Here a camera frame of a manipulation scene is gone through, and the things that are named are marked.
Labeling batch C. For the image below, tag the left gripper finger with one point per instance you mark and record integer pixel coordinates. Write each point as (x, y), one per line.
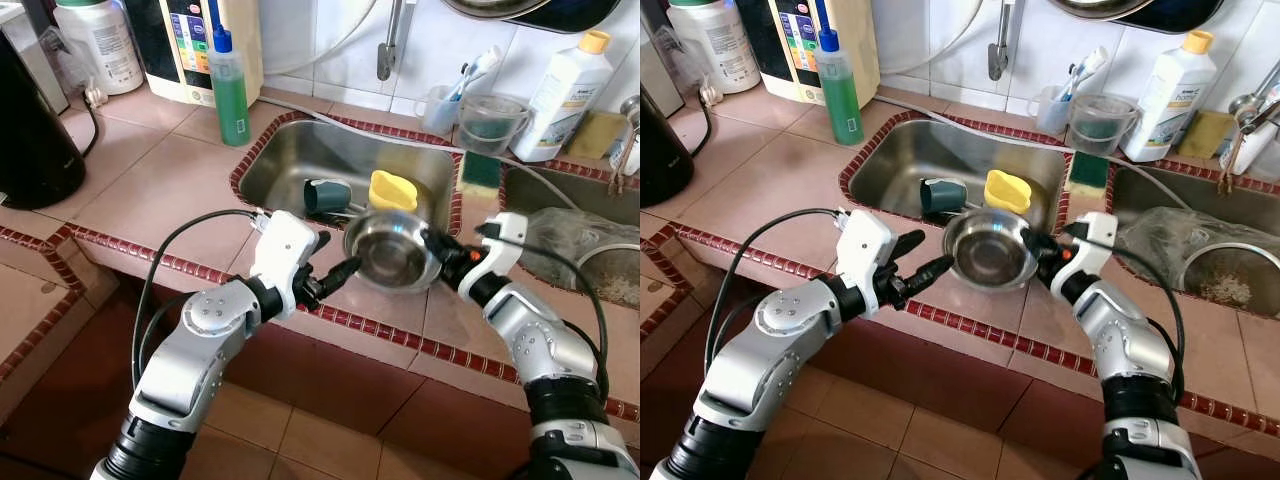
(907, 246)
(322, 240)
(928, 276)
(340, 277)

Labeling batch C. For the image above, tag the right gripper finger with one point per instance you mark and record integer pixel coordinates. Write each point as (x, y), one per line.
(1038, 245)
(440, 245)

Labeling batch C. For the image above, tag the blue rabbit mug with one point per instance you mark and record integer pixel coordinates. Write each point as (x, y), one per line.
(328, 197)
(943, 197)

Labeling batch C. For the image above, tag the shallow steel bowl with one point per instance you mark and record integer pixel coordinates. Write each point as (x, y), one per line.
(390, 255)
(990, 255)

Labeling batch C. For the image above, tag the yellow plastic bowl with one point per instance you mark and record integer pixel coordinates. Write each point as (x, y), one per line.
(392, 190)
(1007, 190)

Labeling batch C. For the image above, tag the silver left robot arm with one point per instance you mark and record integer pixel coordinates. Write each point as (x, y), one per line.
(760, 360)
(190, 360)

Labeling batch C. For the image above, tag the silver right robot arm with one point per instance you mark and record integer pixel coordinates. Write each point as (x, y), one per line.
(1130, 340)
(540, 340)

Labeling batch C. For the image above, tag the steel sink basin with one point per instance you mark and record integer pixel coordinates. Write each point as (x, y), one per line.
(910, 160)
(300, 160)
(560, 190)
(1170, 190)

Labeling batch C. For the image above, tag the green scouring sponge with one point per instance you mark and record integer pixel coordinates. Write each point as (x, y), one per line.
(480, 170)
(1087, 170)

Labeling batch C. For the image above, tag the clear plastic bag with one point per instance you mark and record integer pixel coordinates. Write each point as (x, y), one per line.
(570, 235)
(1170, 235)

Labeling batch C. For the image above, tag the clear toothbrush cup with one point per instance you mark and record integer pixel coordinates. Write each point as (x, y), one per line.
(1050, 112)
(435, 112)

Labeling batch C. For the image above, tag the steel strainer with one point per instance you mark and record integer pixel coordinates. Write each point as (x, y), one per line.
(1225, 285)
(620, 285)

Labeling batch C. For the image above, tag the green dish soap bottle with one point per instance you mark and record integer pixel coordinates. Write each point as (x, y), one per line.
(840, 105)
(230, 105)

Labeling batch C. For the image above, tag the yellow sponge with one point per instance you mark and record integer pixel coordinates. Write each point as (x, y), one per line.
(1205, 135)
(598, 135)

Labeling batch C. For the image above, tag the white bottle yellow cap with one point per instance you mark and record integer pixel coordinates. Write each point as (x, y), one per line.
(1165, 100)
(560, 100)

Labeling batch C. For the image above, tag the chrome sink faucet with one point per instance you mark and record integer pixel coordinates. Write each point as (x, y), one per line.
(1245, 105)
(628, 150)

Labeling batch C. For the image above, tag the black electric kettle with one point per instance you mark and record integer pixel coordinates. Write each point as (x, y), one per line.
(35, 140)
(662, 160)

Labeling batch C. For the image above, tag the beige black water ionizer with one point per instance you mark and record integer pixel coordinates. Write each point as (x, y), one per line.
(180, 50)
(790, 50)

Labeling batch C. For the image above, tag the steel wok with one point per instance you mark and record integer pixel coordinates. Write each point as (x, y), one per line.
(490, 7)
(1095, 7)

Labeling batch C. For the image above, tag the white power plug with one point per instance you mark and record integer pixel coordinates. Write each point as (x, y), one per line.
(95, 97)
(709, 97)

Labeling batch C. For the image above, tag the black pan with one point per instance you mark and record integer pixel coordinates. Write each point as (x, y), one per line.
(585, 15)
(1190, 15)

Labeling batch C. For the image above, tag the white jug green cap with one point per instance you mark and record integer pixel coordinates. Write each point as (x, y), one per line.
(100, 50)
(715, 50)

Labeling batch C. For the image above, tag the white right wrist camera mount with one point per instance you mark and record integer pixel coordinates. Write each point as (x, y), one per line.
(1090, 250)
(503, 245)

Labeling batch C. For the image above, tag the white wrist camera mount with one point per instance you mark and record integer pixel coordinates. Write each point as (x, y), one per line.
(283, 250)
(865, 250)
(1090, 250)
(503, 245)

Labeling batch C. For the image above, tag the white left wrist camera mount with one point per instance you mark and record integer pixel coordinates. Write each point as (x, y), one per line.
(865, 250)
(283, 250)

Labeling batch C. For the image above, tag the chrome wall tap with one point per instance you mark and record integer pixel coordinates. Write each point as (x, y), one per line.
(385, 62)
(997, 62)

